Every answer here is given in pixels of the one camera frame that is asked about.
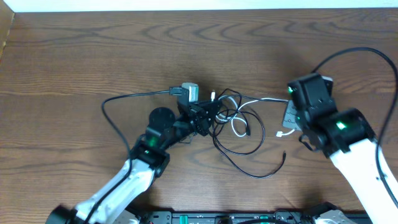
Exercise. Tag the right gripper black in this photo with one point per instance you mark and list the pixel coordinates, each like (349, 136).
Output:
(289, 117)

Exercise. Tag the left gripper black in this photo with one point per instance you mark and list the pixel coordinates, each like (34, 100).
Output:
(203, 119)

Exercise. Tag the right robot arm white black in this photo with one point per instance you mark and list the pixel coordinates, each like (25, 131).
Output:
(348, 140)

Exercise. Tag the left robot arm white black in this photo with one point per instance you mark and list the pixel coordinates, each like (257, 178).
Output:
(163, 126)

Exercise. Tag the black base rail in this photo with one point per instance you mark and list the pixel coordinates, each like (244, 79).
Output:
(166, 217)

